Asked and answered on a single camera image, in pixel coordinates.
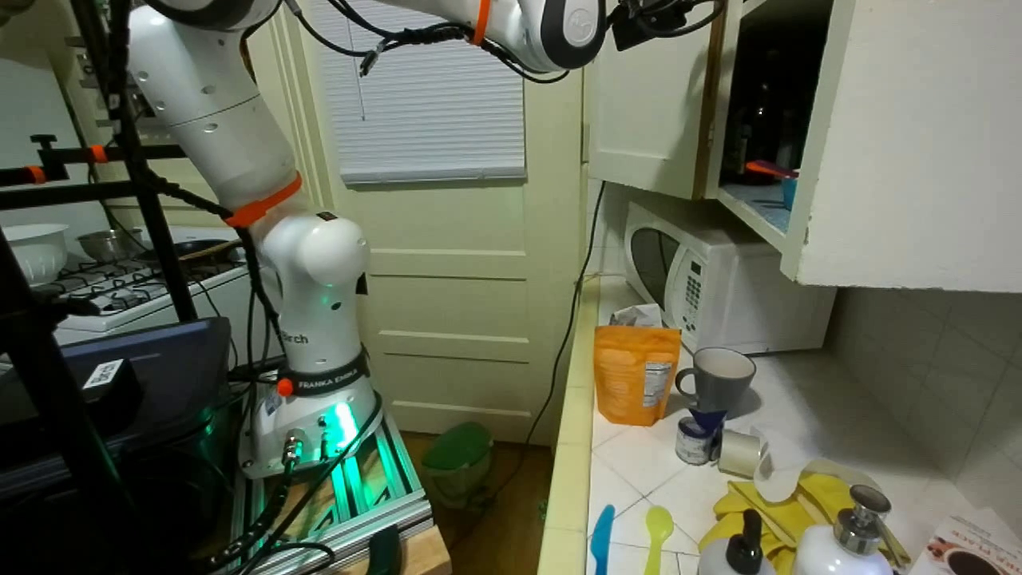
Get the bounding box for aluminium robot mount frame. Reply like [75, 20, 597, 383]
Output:
[217, 408, 439, 575]

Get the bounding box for yellow rubber gloves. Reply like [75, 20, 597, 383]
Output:
[699, 472, 857, 575]

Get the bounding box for blue case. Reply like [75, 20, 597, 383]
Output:
[0, 315, 236, 504]

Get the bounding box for orange snack bag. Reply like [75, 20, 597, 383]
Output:
[589, 323, 682, 427]

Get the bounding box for printed book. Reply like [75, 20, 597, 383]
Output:
[907, 514, 1022, 575]

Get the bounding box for white panelled door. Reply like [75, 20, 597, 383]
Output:
[279, 0, 586, 445]

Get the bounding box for white round lid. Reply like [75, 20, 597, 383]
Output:
[753, 462, 806, 507]

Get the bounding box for grey ceramic mug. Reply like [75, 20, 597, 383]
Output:
[675, 345, 759, 419]

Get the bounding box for crumpled grey white bag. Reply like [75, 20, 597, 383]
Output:
[609, 301, 667, 331]

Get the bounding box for white microwave oven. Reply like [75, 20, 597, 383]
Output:
[618, 199, 841, 357]

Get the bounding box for black tripod stand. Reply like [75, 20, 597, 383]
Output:
[0, 0, 204, 575]

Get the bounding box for orange plastic item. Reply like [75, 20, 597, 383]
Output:
[742, 157, 799, 178]

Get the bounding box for green plastic spoon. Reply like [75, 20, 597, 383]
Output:
[638, 504, 678, 575]

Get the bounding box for white gas stove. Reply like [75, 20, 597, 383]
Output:
[40, 236, 268, 349]

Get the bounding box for white window blind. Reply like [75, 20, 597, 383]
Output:
[315, 7, 529, 191]

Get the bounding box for small white blue can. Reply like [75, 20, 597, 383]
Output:
[675, 411, 727, 469]

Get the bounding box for bottle with black pump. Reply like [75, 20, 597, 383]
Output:
[697, 507, 777, 575]

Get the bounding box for black power cable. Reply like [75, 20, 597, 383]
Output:
[523, 181, 609, 445]

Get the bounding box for black box with label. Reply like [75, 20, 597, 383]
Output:
[73, 354, 147, 434]

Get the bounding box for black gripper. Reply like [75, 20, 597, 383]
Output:
[614, 0, 727, 52]

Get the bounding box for white wall cabinet door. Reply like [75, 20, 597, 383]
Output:
[792, 0, 1022, 294]

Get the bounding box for white soap pump bottle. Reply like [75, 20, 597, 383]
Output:
[794, 481, 896, 575]

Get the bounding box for white shelf board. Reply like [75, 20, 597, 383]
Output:
[581, 0, 844, 255]

